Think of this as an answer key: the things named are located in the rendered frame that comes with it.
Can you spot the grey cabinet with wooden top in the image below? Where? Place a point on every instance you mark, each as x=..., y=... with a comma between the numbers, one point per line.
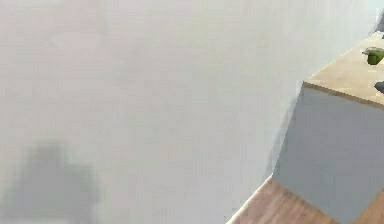
x=333, y=150

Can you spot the small dark object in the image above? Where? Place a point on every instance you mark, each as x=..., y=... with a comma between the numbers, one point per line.
x=380, y=86

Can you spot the green round object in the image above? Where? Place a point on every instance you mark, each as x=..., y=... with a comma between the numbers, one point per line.
x=374, y=56

